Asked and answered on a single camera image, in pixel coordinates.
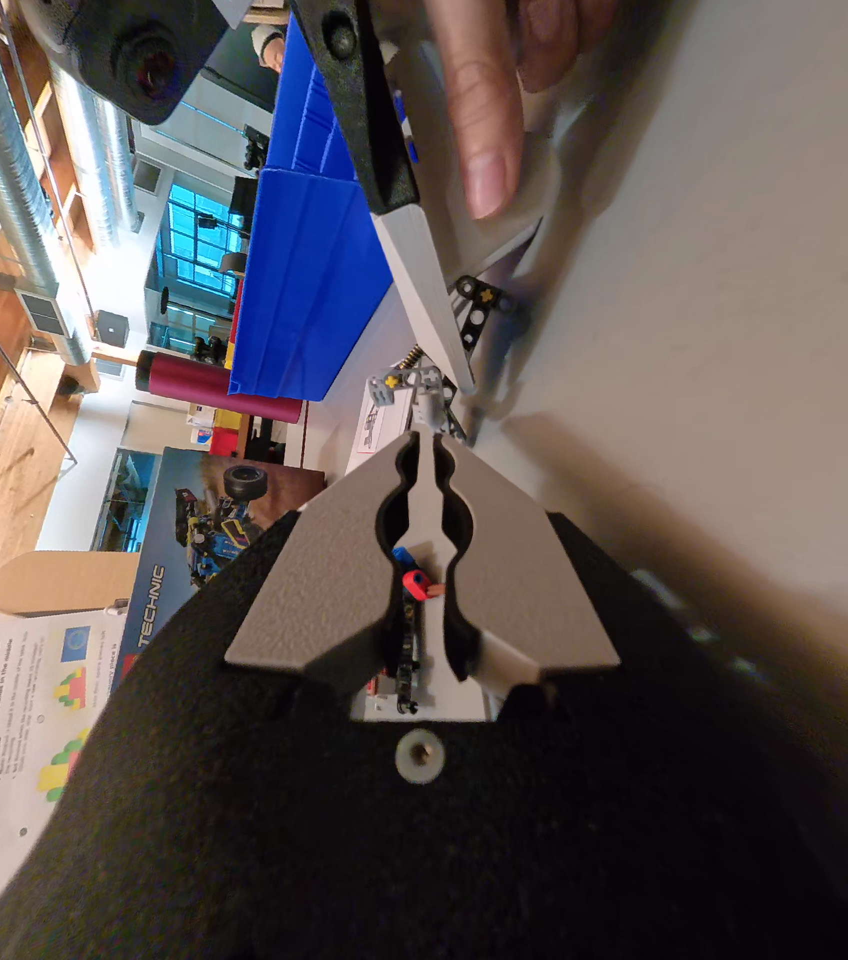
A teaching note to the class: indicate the maroon rolled mat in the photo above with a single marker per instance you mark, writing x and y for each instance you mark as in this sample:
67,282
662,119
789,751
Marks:
199,382

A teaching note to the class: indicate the black speaker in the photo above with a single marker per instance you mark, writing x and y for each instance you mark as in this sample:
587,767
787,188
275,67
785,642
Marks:
110,328

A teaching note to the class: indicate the yellow storage bin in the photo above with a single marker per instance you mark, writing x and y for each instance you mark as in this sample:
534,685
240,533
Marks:
227,418

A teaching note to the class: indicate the toy car chassis assembly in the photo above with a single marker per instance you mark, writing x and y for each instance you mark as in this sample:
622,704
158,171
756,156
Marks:
413,622

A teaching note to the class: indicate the cardboard box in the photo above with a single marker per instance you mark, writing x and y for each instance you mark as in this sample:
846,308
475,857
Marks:
56,581

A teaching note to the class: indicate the open instruction booklet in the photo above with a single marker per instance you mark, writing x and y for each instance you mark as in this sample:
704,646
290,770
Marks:
383,427

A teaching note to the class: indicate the curved grey toy piece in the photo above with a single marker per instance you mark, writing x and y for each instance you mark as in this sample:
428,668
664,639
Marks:
435,409

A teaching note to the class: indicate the red storage bin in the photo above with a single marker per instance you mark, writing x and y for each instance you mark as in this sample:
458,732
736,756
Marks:
225,441

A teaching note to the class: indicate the window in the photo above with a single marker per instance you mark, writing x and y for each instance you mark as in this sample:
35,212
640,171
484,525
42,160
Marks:
195,240

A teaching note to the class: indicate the toy set box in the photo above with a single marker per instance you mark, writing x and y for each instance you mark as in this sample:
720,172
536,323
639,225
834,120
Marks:
199,540

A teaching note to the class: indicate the printed paper sheet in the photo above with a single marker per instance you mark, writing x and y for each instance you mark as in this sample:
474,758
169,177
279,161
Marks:
11,750

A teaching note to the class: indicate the silver air duct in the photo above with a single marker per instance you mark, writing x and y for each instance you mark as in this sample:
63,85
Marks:
19,187

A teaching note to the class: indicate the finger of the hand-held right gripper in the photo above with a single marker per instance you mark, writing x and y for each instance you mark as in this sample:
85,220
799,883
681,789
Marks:
424,300

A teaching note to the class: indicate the person's right hand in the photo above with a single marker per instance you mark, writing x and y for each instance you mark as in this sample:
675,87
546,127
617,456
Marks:
491,97

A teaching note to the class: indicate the black tripod equipment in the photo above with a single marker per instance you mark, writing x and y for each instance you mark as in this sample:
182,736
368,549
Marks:
255,146

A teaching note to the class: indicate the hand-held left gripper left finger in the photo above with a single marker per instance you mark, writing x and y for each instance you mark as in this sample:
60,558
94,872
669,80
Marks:
311,600

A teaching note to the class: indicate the black toy beam with pins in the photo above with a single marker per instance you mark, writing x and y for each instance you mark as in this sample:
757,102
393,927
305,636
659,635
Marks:
480,311

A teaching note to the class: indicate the toy shock absorber with spring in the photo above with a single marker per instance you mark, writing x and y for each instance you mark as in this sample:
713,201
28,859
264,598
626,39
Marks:
416,356

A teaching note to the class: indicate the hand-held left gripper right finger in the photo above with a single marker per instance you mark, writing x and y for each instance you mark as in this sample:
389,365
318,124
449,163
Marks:
536,600

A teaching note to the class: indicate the large blue storage bin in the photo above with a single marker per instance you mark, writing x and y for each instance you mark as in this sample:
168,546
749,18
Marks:
304,285

